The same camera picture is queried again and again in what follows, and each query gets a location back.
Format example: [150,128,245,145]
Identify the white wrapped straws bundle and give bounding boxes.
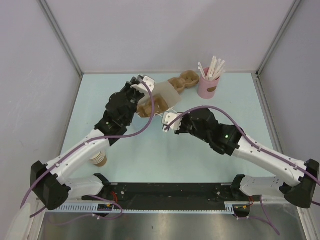
[198,56,226,82]

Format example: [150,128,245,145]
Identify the pink straw holder cup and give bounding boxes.
[197,75,220,100]

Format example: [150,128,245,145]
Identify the white slotted cable duct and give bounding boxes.
[52,201,251,215]

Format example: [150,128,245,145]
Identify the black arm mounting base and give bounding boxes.
[96,183,260,206]

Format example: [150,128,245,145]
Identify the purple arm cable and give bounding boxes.
[20,79,155,226]
[165,105,320,236]

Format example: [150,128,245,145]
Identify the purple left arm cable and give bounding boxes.
[20,79,155,226]

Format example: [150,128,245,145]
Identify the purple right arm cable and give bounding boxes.
[165,105,320,236]

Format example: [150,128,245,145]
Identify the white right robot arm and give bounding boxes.
[168,107,320,209]

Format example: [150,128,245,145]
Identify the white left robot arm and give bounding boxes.
[30,75,155,211]

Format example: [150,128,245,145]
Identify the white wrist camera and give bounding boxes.
[131,75,155,95]
[161,111,182,133]

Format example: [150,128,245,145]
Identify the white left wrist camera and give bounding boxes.
[131,75,155,95]

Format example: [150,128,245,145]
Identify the brown pulp cup carrier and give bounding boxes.
[137,92,171,118]

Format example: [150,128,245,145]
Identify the light blue paper bag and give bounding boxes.
[136,81,182,120]

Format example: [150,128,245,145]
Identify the brown paper cups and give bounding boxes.
[89,151,107,167]

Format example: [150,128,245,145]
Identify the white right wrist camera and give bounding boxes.
[161,111,182,133]

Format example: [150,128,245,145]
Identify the brown pulp carrier stack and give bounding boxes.
[168,70,200,94]

